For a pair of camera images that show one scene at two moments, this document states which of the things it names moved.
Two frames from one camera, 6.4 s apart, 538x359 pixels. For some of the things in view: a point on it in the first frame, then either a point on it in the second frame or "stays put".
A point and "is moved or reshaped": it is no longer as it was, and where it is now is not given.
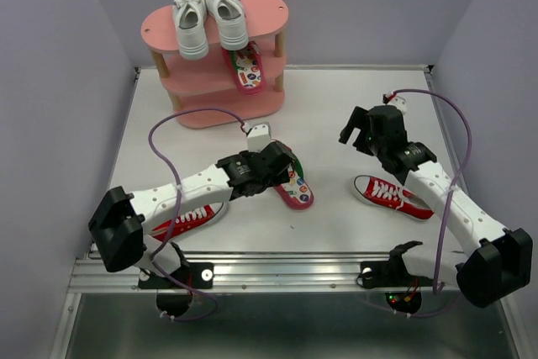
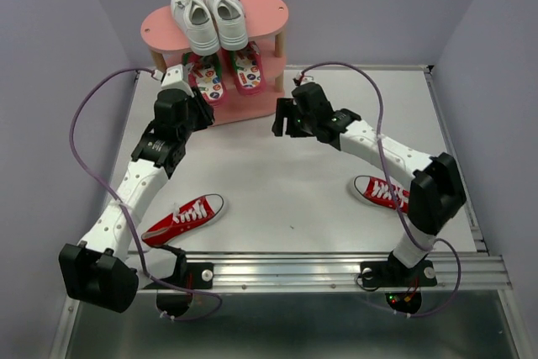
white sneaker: [226, 7] stays put
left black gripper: [282, 177] -> [206, 111]
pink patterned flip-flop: [248, 68] stays put
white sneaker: [190, 17] is moved or reshaped
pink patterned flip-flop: [297, 192] -> [208, 76]
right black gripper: [359, 118] -> [286, 107]
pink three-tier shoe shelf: [204, 82] stays put
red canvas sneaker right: [377, 191] stays put
